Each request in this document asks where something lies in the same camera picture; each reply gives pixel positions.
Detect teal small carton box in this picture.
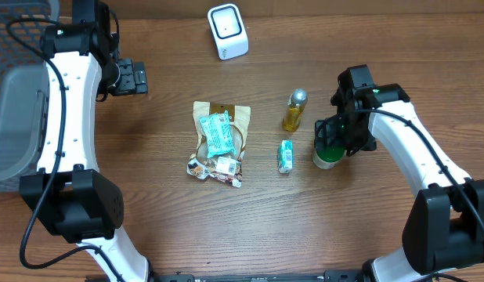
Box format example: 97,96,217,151
277,139,294,174

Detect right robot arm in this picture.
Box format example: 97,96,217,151
312,65,484,281

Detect clear plastic container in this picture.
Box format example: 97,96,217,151
282,89,308,132

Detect brown white snack wrapper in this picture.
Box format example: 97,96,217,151
186,153,243,188

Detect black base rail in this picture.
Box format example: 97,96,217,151
148,269,370,282

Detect white barcode scanner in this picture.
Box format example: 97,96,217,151
207,3,249,60

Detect teal white snack packet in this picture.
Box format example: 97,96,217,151
199,110,237,158

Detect grey plastic mesh basket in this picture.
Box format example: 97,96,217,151
0,0,60,192

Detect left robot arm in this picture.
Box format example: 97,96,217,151
19,0,154,281

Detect brown Pantree snack packet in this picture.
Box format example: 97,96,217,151
190,101,251,161

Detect green lid spice jar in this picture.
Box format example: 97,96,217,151
312,147,345,169

